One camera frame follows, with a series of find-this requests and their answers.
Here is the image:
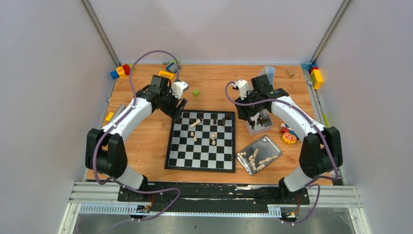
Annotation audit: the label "blue grey toy block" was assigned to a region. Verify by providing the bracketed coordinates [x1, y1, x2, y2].
[166, 60, 181, 74]

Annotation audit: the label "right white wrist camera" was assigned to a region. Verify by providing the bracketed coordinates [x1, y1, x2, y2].
[233, 79, 251, 100]

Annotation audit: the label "silver metal tray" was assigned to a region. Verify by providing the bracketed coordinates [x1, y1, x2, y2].
[236, 135, 282, 175]

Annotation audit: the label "blue cube block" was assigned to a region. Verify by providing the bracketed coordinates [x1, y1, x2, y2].
[110, 71, 119, 80]

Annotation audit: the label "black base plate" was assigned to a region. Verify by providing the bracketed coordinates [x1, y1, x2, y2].
[117, 181, 310, 213]

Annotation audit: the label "purple cable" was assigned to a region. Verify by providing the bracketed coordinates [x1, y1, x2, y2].
[224, 81, 340, 226]
[93, 50, 181, 227]

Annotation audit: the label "yellow red round toy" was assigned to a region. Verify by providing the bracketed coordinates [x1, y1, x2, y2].
[282, 133, 297, 144]

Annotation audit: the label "yellow cylinder block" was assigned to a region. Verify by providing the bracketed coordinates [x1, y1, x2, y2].
[116, 66, 126, 78]

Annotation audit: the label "yellow lego brick stack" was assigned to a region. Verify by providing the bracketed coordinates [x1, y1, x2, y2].
[310, 69, 323, 90]

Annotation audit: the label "black white chessboard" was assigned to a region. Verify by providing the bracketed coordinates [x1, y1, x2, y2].
[165, 110, 236, 173]

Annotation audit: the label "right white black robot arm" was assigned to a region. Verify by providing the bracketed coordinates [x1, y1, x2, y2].
[229, 75, 343, 204]

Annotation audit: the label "red cylinder block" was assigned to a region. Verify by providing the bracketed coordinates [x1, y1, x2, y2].
[122, 64, 131, 76]

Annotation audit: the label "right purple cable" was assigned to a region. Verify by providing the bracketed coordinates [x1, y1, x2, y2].
[224, 81, 340, 226]

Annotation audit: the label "small yellow block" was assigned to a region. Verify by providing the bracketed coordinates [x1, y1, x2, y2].
[105, 112, 114, 121]

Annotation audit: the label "red white blue toy car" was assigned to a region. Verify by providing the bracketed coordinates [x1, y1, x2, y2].
[281, 123, 297, 136]

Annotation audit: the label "clear plastic container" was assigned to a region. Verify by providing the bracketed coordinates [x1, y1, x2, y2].
[259, 66, 276, 85]

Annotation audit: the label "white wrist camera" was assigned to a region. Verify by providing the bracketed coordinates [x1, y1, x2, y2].
[233, 79, 251, 100]
[171, 81, 189, 100]

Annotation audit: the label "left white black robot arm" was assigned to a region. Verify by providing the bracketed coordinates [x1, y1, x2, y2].
[85, 75, 189, 201]

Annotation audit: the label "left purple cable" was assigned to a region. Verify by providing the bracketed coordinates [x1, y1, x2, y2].
[93, 50, 181, 227]

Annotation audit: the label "grey cylinder marker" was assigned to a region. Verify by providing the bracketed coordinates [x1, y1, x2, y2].
[113, 104, 126, 118]

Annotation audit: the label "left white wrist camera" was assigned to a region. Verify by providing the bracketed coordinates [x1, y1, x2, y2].
[171, 81, 189, 100]

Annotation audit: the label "yellow triangular toy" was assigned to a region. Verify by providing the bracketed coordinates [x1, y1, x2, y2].
[158, 71, 176, 81]

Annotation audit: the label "white metal box dark pieces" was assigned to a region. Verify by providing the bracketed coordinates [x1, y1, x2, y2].
[244, 110, 274, 136]

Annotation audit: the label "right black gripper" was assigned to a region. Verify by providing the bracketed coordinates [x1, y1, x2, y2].
[234, 90, 262, 121]

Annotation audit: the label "small wooden block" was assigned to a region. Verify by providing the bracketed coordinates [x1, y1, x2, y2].
[285, 69, 295, 78]

